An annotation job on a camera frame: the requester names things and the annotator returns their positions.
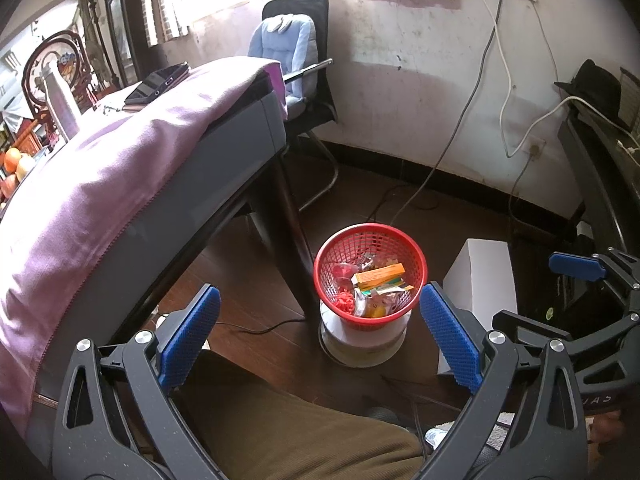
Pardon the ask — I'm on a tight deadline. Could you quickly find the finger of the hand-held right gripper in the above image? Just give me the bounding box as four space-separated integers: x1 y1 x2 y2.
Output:
548 247 640 312
492 309 640 357

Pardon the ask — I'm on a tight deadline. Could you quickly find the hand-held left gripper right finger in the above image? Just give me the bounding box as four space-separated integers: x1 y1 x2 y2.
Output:
420 281 590 480

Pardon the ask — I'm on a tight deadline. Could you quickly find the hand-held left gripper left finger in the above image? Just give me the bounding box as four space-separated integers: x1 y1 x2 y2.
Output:
52 283 236 480

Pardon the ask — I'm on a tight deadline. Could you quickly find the orange cardboard box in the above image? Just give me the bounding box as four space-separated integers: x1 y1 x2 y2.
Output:
351 262 407 291

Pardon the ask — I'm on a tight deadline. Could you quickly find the red foam fruit net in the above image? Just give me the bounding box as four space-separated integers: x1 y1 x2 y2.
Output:
332 287 357 314

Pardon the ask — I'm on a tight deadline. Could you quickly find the red plastic basket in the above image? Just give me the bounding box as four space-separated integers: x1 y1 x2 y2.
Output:
313 222 429 332

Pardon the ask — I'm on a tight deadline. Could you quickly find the white box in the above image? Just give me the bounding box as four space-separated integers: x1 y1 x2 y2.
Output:
436 238 518 376

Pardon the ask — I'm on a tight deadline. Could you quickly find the white round container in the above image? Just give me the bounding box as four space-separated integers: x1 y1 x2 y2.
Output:
318 302 413 368

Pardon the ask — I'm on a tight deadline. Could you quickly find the grey table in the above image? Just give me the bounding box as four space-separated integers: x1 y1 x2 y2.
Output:
25 72 313 461

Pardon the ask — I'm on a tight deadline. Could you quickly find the person's leg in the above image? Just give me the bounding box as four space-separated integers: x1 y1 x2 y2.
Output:
177 349 426 480

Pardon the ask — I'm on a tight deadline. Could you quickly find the purple tablecloth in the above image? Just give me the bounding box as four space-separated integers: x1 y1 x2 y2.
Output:
0 56 283 428

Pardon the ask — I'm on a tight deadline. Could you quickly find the black hat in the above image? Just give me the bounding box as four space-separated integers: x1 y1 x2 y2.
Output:
554 59 623 128

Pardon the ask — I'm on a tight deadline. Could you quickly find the black tablet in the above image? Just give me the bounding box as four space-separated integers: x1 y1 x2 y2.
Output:
122 62 191 107

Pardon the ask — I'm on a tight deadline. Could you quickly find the steel water bottle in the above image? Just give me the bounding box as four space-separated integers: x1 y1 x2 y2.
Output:
42 67 82 143

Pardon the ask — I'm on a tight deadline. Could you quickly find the blue seat cushion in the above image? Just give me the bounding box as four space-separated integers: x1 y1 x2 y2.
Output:
248 15 319 108

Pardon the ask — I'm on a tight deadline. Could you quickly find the decorative painted plate on stand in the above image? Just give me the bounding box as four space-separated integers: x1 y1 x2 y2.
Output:
22 30 93 111

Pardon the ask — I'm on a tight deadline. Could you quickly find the dark wooden cabinet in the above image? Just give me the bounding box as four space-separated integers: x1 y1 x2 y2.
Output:
102 0 146 86

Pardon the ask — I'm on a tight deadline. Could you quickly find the checked window curtain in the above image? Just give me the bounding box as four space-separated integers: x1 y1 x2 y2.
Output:
140 0 191 47

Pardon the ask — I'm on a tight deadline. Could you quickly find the black office chair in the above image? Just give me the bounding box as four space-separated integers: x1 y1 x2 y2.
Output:
262 0 341 211

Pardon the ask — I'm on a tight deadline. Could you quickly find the black floor cable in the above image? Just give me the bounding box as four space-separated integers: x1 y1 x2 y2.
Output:
220 310 307 335

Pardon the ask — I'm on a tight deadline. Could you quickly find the white cable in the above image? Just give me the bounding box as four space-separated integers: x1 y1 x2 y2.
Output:
472 0 640 159

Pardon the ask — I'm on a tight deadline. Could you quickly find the grey cable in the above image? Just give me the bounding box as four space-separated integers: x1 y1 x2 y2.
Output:
372 0 507 227

